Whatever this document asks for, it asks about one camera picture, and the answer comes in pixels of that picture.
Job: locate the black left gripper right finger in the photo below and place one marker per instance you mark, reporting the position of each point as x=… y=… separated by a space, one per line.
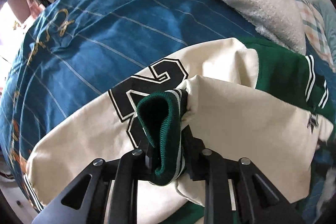
x=235 y=191

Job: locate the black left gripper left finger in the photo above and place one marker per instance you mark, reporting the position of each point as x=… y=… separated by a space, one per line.
x=105 y=191

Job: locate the green cream varsity jacket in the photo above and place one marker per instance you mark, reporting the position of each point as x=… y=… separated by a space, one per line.
x=250 y=99

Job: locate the blue striped bed cover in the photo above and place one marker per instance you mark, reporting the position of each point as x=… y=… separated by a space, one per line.
x=77 y=50

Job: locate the light blue quilt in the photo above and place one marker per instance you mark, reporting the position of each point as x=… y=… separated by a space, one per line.
x=328 y=14

